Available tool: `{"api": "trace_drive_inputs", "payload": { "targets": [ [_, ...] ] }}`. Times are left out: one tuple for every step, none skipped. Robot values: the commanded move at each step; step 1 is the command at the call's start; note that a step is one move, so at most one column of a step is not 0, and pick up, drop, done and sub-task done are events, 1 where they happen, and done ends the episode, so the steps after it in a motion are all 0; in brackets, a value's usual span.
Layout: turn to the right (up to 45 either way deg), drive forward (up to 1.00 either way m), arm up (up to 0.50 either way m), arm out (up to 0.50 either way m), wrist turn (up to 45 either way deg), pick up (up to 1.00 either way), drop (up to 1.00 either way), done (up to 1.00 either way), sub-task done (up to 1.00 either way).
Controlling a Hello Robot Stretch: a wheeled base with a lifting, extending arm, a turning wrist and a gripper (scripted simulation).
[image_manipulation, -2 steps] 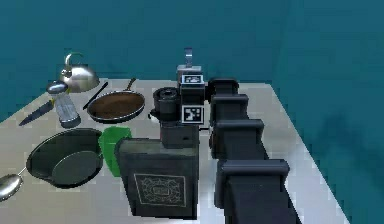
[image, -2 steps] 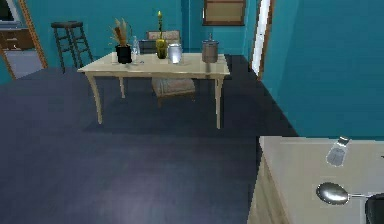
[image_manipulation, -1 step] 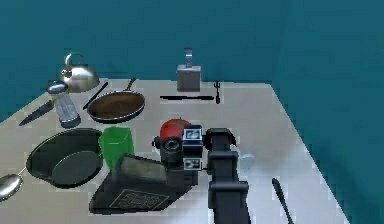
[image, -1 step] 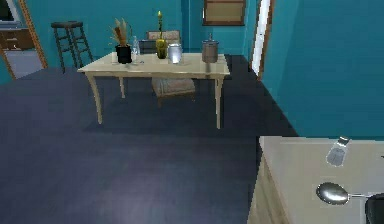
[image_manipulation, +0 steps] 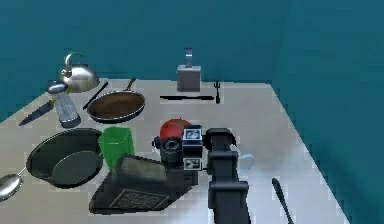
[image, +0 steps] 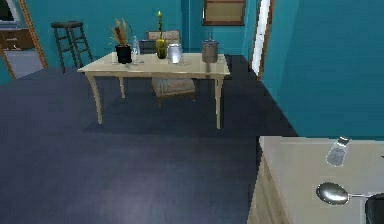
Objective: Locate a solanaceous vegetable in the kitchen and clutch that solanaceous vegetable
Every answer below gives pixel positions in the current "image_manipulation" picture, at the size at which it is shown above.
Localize glass shaker with silver cap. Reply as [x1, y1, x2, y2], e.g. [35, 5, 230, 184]
[46, 80, 82, 129]

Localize silver spoon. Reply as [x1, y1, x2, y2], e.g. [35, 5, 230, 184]
[0, 167, 28, 203]

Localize black round pot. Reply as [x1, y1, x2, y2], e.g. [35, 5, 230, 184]
[25, 127, 105, 190]

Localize brown frying pan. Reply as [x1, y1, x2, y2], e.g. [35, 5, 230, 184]
[86, 77, 147, 124]

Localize black fork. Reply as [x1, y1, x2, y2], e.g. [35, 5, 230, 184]
[213, 80, 222, 105]

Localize black slender utensil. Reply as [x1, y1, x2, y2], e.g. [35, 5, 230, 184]
[271, 177, 295, 224]

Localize silver kettle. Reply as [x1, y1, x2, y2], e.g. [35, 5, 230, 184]
[59, 52, 101, 94]

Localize pale blue round object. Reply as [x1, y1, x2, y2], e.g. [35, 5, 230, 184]
[238, 152, 256, 173]

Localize green cup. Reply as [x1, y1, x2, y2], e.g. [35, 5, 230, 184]
[97, 125, 136, 173]

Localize thin black stick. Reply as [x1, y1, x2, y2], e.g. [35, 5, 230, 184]
[82, 81, 110, 111]

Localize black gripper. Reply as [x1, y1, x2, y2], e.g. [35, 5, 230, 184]
[152, 135, 184, 165]

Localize grey box with handle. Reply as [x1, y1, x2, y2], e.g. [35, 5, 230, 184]
[176, 47, 203, 93]

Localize long black knife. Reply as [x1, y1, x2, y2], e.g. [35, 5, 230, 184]
[159, 94, 215, 102]

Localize dark blade kitchen knife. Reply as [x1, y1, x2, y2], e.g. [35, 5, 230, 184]
[18, 99, 55, 127]

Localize red tomato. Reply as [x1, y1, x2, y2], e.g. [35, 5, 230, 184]
[159, 117, 192, 140]

